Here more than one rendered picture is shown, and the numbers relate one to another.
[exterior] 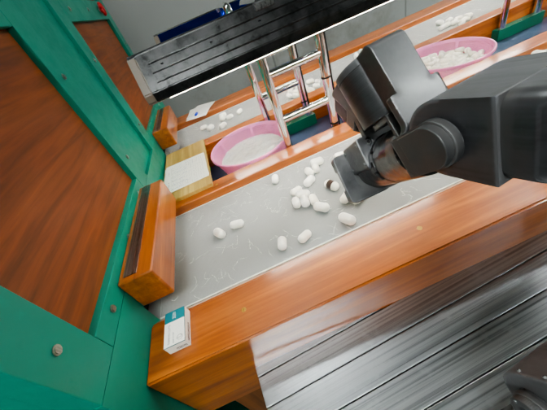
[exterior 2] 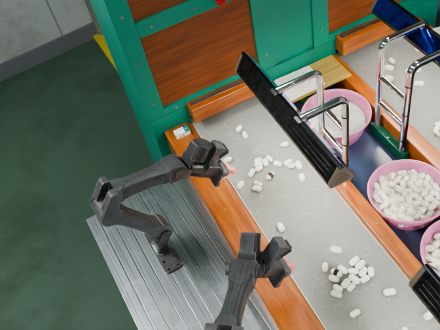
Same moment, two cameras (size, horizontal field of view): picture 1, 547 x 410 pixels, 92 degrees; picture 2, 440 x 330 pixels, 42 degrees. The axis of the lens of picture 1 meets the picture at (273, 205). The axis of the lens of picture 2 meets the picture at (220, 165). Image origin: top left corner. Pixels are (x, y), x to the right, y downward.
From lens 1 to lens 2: 183 cm
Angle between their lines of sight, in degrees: 55
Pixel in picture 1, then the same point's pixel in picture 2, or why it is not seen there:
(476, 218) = (227, 228)
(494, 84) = (165, 160)
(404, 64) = (190, 150)
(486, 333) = (194, 241)
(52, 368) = (148, 106)
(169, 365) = (170, 135)
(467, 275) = (220, 241)
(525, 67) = (169, 164)
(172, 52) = (247, 68)
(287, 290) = not seen: hidden behind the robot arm
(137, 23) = not seen: outside the picture
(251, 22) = (266, 92)
